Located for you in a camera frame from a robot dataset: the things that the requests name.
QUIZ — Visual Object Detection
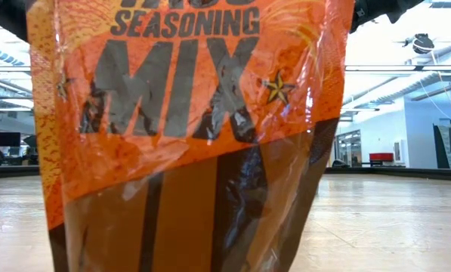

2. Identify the orange taco seasoning mix packet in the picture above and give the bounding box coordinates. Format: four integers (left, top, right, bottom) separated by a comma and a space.
25, 0, 355, 272

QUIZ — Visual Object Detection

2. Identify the red cabinet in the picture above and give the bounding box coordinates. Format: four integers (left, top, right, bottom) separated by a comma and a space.
369, 152, 394, 162

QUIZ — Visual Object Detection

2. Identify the black ceiling fixture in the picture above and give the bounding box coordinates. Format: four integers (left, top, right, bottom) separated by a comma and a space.
401, 32, 436, 55

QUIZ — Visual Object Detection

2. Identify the black aluminium table frame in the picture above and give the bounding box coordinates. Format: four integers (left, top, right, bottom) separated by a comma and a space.
0, 164, 451, 181

